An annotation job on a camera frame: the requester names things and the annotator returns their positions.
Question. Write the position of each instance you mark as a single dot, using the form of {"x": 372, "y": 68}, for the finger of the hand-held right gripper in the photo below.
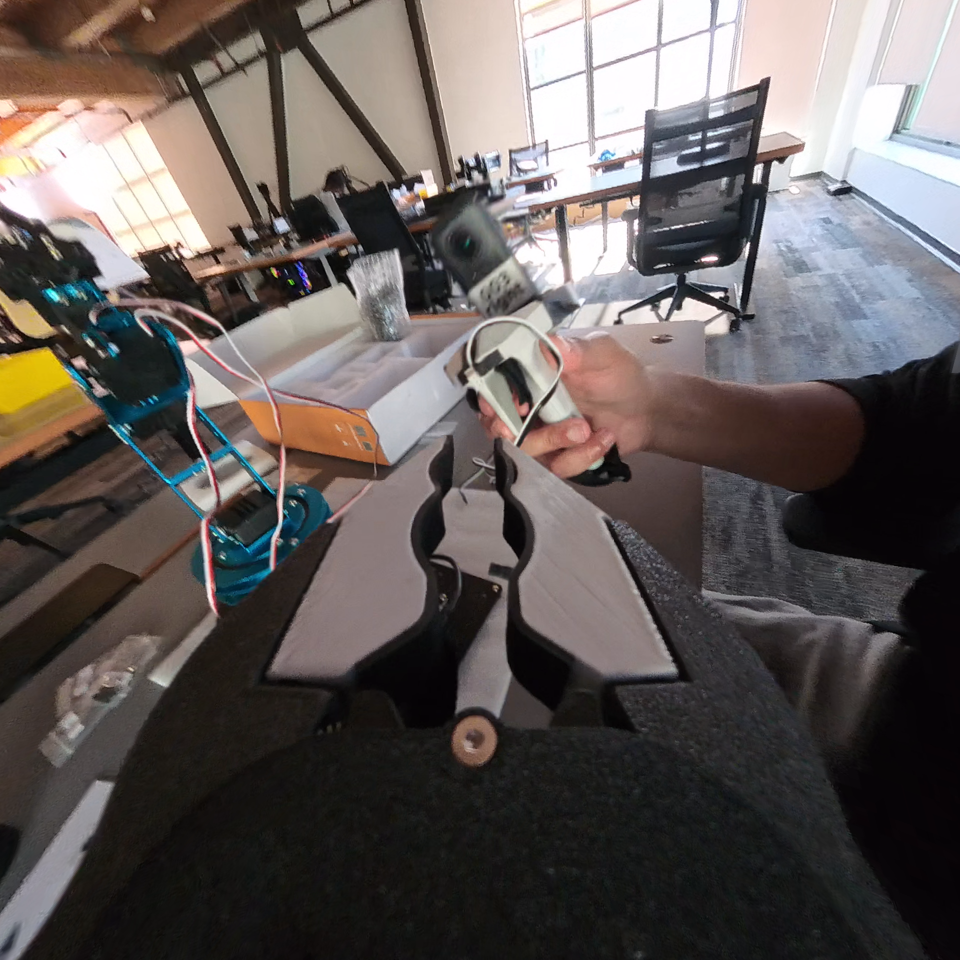
{"x": 510, "y": 341}

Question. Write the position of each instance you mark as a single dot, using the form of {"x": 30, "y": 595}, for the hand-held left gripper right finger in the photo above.
{"x": 592, "y": 600}

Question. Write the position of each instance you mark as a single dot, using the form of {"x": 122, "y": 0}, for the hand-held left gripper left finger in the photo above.
{"x": 352, "y": 600}

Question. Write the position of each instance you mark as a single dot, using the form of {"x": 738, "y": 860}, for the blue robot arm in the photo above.
{"x": 232, "y": 577}

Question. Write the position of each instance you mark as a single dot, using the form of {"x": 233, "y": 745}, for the wooden edged desk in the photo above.
{"x": 600, "y": 184}

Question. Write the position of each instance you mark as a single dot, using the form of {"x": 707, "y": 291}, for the person's right hand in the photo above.
{"x": 615, "y": 397}

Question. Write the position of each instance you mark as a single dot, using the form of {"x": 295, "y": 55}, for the bubble wrap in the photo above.
{"x": 379, "y": 300}

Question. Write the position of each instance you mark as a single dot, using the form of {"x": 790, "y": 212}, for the orange white cardboard box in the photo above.
{"x": 405, "y": 405}

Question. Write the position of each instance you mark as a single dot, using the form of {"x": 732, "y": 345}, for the black mesh office chair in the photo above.
{"x": 697, "y": 217}

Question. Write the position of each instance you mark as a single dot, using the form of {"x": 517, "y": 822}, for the window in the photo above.
{"x": 622, "y": 75}

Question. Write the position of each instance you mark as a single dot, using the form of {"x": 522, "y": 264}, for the small parts zip bag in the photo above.
{"x": 97, "y": 690}

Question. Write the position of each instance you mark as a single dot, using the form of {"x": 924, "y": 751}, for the yellow bin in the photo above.
{"x": 37, "y": 390}

